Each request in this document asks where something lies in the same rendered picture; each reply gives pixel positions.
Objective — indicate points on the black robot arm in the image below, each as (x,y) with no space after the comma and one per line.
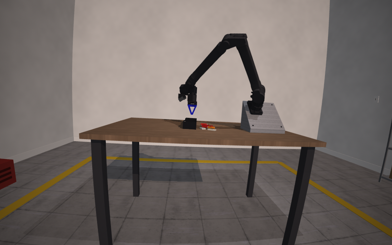
(238,40)

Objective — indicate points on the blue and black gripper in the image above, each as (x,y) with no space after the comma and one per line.
(192,103)

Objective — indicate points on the black rack of bins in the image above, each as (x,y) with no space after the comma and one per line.
(189,123)

